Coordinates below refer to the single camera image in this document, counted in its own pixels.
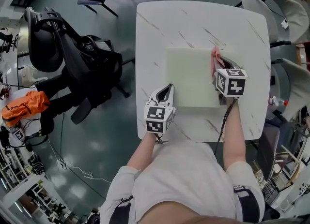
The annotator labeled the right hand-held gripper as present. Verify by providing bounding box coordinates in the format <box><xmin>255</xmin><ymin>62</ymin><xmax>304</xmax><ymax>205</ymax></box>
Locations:
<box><xmin>213</xmin><ymin>58</ymin><xmax>249</xmax><ymax>105</ymax></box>

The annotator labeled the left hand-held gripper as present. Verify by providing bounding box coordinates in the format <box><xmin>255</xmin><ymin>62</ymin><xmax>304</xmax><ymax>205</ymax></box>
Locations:
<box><xmin>144</xmin><ymin>84</ymin><xmax>176</xmax><ymax>134</ymax></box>

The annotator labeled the pink cloth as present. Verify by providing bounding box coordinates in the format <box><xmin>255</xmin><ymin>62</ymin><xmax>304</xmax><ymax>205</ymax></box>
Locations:
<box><xmin>210</xmin><ymin>46</ymin><xmax>225</xmax><ymax>80</ymax></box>

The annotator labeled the pale green mat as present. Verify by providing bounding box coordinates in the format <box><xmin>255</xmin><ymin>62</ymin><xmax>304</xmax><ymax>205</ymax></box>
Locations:
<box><xmin>166</xmin><ymin>47</ymin><xmax>239</xmax><ymax>108</ymax></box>

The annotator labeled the person's right forearm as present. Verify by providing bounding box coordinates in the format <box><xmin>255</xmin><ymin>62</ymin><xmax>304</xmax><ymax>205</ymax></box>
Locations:
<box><xmin>221</xmin><ymin>97</ymin><xmax>247</xmax><ymax>170</ymax></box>

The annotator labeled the person's left forearm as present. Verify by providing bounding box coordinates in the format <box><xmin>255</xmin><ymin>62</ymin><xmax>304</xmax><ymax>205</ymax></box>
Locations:
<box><xmin>127</xmin><ymin>132</ymin><xmax>158</xmax><ymax>170</ymax></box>

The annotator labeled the clear plastic water bottle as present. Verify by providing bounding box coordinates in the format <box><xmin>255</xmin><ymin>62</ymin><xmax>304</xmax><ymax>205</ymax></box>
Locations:
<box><xmin>268</xmin><ymin>96</ymin><xmax>289</xmax><ymax>107</ymax></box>

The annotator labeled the beige shell chair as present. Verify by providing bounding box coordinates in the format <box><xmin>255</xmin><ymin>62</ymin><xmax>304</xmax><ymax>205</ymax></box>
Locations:
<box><xmin>271</xmin><ymin>58</ymin><xmax>310</xmax><ymax>122</ymax></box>
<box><xmin>242</xmin><ymin>0</ymin><xmax>310</xmax><ymax>47</ymax></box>

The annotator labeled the person's white shirt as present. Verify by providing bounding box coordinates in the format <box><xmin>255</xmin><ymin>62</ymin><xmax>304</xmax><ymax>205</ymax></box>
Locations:
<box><xmin>100</xmin><ymin>140</ymin><xmax>266</xmax><ymax>224</ymax></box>

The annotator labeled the black office chair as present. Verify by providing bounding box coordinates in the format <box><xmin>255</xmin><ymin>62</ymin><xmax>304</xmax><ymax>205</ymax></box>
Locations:
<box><xmin>24</xmin><ymin>7</ymin><xmax>135</xmax><ymax>125</ymax></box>

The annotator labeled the orange jacket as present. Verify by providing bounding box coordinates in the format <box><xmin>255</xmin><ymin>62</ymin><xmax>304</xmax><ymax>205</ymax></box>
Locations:
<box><xmin>1</xmin><ymin>91</ymin><xmax>51</xmax><ymax>127</ymax></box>

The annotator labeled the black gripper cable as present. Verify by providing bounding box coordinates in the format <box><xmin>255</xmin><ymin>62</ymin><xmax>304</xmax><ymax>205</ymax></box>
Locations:
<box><xmin>213</xmin><ymin>97</ymin><xmax>239</xmax><ymax>156</ymax></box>

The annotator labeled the white floor cable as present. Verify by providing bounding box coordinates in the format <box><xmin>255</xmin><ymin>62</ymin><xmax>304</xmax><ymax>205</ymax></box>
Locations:
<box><xmin>49</xmin><ymin>143</ymin><xmax>112</xmax><ymax>185</ymax></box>

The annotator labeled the black shoulder strap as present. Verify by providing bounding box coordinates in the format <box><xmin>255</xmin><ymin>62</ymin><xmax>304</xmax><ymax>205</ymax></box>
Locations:
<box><xmin>110</xmin><ymin>195</ymin><xmax>134</xmax><ymax>224</ymax></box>
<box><xmin>232</xmin><ymin>185</ymin><xmax>261</xmax><ymax>224</ymax></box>

